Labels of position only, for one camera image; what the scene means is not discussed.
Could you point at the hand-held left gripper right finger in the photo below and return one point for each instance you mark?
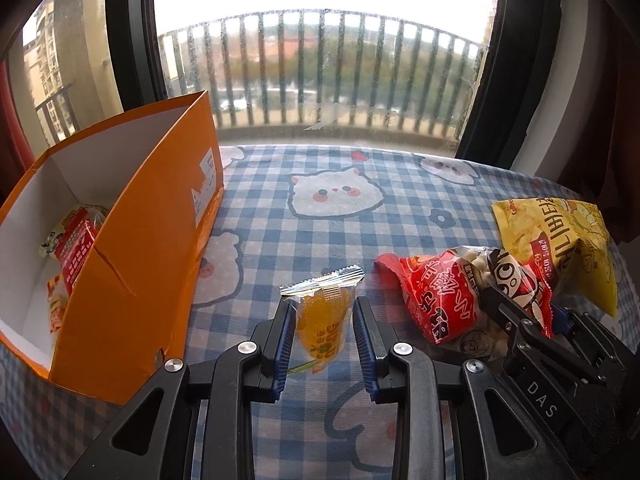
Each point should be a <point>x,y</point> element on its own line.
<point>365,345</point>

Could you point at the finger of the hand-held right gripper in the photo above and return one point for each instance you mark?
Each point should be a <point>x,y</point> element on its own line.
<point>560,320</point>
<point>520,330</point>

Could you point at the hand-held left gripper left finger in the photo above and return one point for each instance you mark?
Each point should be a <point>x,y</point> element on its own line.
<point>285,340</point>

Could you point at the orange jelly cup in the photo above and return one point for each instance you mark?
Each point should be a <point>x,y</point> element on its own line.
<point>320,320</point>

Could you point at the red nut snack bag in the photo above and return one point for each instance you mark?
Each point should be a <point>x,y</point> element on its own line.
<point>435,295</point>

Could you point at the orange cardboard box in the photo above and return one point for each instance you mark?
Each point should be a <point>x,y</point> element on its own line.
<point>140,260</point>

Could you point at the yellow chips bag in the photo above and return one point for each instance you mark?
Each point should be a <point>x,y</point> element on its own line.
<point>555,240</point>

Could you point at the red labelled snack packet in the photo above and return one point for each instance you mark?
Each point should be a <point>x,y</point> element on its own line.
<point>75,255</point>

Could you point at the small colourful snack packet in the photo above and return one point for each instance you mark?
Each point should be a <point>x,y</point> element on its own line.
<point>56,305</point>

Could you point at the dark brown curtain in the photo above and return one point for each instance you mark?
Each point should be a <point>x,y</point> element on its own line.
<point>605,85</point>

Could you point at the red packet inside box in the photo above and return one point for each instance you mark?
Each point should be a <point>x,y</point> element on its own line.
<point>55,240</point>

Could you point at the long balcony railing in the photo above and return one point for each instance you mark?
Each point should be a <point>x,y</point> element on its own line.
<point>320,85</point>

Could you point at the short balcony railing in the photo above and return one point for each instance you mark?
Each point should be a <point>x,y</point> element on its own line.
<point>57,115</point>

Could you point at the black window mullion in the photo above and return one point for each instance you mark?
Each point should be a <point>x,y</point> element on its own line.
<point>132,50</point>

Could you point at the red curtain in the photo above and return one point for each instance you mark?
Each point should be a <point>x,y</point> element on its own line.
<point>10,125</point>

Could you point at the distant apartment building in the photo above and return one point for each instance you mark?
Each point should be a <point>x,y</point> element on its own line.
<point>42,55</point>

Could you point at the black window side frame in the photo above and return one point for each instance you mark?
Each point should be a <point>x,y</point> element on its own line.
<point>510,70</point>

